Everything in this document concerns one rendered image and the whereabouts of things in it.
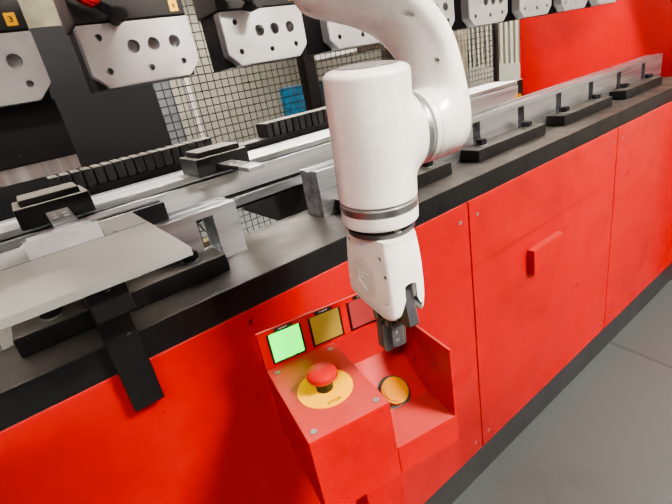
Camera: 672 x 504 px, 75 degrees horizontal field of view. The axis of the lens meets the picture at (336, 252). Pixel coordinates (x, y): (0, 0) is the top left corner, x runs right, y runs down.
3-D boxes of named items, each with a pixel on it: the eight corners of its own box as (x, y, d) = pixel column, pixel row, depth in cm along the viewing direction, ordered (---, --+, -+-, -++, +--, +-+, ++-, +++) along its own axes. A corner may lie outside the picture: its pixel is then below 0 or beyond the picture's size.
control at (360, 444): (328, 517, 52) (296, 401, 45) (283, 432, 66) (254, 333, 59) (459, 439, 59) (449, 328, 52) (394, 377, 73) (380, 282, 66)
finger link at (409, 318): (390, 258, 48) (373, 271, 53) (421, 323, 46) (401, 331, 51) (399, 254, 48) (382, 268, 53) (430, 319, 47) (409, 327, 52)
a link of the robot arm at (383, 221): (324, 195, 49) (328, 220, 51) (364, 218, 42) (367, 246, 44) (387, 176, 52) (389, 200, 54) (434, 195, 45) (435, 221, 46)
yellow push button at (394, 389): (388, 412, 61) (391, 407, 59) (374, 387, 63) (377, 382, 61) (410, 400, 62) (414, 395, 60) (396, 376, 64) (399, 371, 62)
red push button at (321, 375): (318, 408, 53) (312, 384, 52) (305, 389, 57) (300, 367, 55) (346, 393, 55) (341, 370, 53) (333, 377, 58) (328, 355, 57)
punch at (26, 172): (1, 188, 57) (-36, 114, 54) (0, 186, 59) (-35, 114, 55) (82, 167, 63) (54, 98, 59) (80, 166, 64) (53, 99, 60)
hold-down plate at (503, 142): (479, 162, 105) (478, 150, 104) (460, 161, 110) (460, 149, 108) (545, 134, 121) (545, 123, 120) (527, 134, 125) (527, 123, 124)
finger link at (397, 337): (377, 306, 53) (382, 349, 56) (392, 319, 50) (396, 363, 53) (399, 297, 54) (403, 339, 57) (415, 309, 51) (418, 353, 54)
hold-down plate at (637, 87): (626, 99, 146) (626, 90, 145) (608, 100, 150) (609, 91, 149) (662, 84, 161) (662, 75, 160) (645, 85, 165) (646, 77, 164)
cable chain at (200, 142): (55, 196, 93) (47, 178, 92) (52, 193, 98) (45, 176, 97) (215, 152, 112) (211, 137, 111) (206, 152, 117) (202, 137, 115)
